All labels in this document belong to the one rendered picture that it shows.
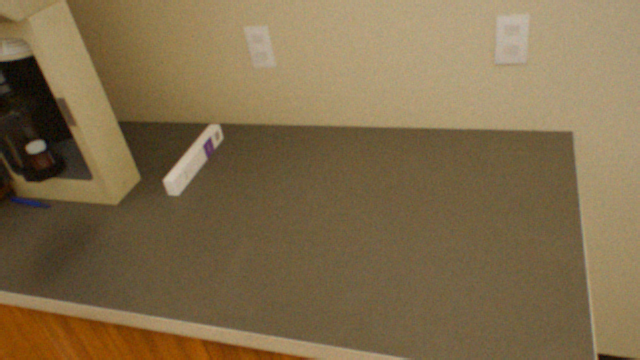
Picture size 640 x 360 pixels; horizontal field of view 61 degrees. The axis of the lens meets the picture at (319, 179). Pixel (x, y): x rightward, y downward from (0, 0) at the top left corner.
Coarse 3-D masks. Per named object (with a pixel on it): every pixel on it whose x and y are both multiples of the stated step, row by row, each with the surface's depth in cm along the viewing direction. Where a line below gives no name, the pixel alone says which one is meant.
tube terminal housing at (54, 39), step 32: (32, 0) 106; (64, 0) 113; (0, 32) 110; (32, 32) 107; (64, 32) 114; (64, 64) 114; (64, 96) 115; (96, 96) 124; (96, 128) 124; (96, 160) 125; (128, 160) 135; (32, 192) 140; (64, 192) 135; (96, 192) 131; (128, 192) 136
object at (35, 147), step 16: (0, 96) 115; (16, 96) 117; (0, 112) 118; (32, 112) 122; (32, 128) 122; (16, 144) 123; (32, 144) 124; (48, 144) 127; (16, 160) 126; (32, 160) 125; (48, 160) 127
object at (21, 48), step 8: (0, 40) 115; (8, 40) 115; (16, 40) 115; (24, 40) 115; (0, 48) 115; (8, 48) 115; (16, 48) 115; (24, 48) 115; (0, 56) 116; (8, 56) 115; (16, 56) 115; (24, 56) 115
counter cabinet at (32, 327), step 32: (0, 320) 128; (32, 320) 122; (64, 320) 118; (96, 320) 113; (0, 352) 139; (32, 352) 133; (64, 352) 127; (96, 352) 122; (128, 352) 117; (160, 352) 113; (192, 352) 109; (224, 352) 105; (256, 352) 101
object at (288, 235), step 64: (128, 128) 166; (192, 128) 159; (256, 128) 153; (320, 128) 147; (384, 128) 142; (448, 128) 137; (192, 192) 131; (256, 192) 127; (320, 192) 123; (384, 192) 119; (448, 192) 116; (512, 192) 113; (576, 192) 110; (0, 256) 122; (64, 256) 119; (128, 256) 115; (192, 256) 112; (256, 256) 109; (320, 256) 106; (384, 256) 103; (448, 256) 101; (512, 256) 98; (576, 256) 96; (128, 320) 103; (192, 320) 98; (256, 320) 95; (320, 320) 93; (384, 320) 91; (448, 320) 89; (512, 320) 87; (576, 320) 85
